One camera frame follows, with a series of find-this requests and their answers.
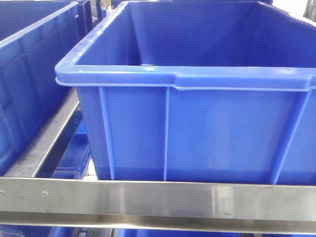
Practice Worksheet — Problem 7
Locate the large blue crate centre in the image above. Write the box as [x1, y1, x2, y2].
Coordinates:
[55, 0, 316, 185]

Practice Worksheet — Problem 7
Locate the steel front shelf rail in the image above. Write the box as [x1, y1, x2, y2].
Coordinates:
[0, 177, 316, 234]

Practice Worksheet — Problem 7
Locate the blue crate left neighbour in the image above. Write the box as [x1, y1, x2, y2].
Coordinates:
[0, 0, 84, 175]

